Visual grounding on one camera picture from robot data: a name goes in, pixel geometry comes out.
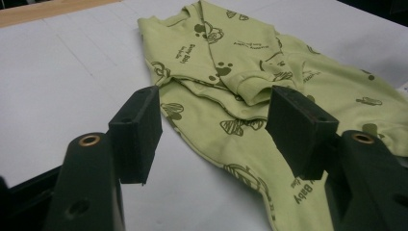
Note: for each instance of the white board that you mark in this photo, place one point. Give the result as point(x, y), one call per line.
point(64, 70)

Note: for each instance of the green printed baby romper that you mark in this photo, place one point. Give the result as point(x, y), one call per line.
point(250, 64)

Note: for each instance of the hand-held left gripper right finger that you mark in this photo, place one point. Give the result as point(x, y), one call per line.
point(301, 138)

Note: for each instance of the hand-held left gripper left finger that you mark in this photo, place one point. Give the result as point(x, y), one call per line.
point(134, 144)

